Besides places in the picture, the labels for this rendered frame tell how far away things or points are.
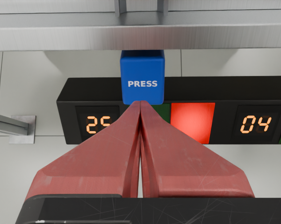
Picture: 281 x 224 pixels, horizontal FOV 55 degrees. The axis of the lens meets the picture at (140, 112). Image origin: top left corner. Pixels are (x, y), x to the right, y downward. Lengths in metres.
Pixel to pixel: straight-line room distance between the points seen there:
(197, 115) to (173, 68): 0.72
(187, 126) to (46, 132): 0.75
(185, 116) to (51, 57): 0.81
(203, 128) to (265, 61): 0.79
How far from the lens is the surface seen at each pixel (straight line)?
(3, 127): 0.80
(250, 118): 0.20
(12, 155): 0.95
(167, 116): 0.19
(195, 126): 0.19
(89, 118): 0.19
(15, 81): 0.99
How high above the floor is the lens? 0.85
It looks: 80 degrees down
